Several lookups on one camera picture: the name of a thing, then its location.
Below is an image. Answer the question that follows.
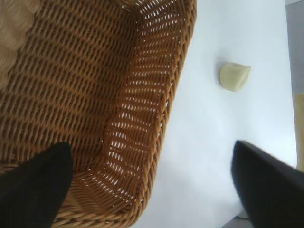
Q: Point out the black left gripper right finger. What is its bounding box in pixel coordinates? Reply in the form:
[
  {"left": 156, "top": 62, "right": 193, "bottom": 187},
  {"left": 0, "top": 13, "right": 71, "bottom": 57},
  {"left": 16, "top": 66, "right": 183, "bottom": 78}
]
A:
[{"left": 231, "top": 140, "right": 304, "bottom": 228}]

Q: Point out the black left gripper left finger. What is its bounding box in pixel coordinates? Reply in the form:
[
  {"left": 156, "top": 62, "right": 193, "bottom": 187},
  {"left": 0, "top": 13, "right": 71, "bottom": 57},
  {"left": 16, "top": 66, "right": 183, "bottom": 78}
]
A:
[{"left": 0, "top": 142, "right": 74, "bottom": 228}]

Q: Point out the pale yellow egg yolk pastry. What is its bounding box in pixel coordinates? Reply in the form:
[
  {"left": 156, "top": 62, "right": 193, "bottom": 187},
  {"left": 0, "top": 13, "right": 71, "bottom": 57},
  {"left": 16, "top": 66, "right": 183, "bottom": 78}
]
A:
[{"left": 218, "top": 61, "right": 251, "bottom": 92}]

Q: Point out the brown woven wicker basket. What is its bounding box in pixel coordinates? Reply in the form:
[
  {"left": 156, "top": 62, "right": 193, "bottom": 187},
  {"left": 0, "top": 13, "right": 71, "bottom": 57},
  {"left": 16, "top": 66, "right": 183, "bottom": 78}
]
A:
[{"left": 0, "top": 0, "right": 198, "bottom": 228}]

